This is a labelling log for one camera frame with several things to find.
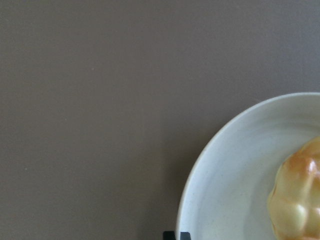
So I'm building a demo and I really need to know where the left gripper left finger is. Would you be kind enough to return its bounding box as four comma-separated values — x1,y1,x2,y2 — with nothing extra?
162,231,175,240

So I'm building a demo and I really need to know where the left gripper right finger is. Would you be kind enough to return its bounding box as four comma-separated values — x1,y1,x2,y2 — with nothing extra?
180,232,192,240

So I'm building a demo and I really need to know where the white round plate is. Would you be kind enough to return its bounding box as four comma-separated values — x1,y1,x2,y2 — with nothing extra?
175,92,320,240

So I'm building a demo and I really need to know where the braided glazed donut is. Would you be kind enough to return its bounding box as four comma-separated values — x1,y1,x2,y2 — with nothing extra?
267,137,320,240

